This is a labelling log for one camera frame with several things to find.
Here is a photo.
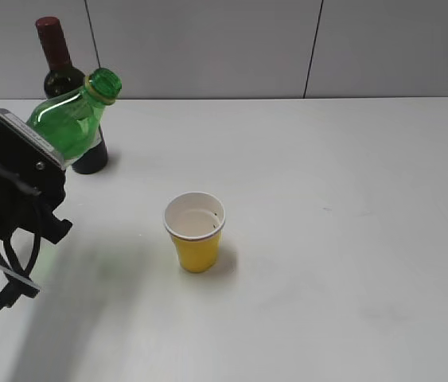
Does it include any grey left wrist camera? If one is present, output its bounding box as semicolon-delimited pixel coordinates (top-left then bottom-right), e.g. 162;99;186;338
0;108;65;200

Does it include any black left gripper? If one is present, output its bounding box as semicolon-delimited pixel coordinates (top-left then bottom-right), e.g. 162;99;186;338
0;162;72;244

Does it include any white zip tie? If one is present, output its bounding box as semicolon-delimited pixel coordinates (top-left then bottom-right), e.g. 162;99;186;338
0;248;43;294

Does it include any green sprite bottle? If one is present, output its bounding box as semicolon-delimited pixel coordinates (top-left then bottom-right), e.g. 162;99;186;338
26;68;122;166

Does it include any yellow paper cup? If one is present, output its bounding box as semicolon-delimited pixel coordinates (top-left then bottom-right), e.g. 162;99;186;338
163;192;226;273

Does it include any dark red wine bottle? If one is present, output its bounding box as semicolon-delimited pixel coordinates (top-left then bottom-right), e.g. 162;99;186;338
35;16;108;174

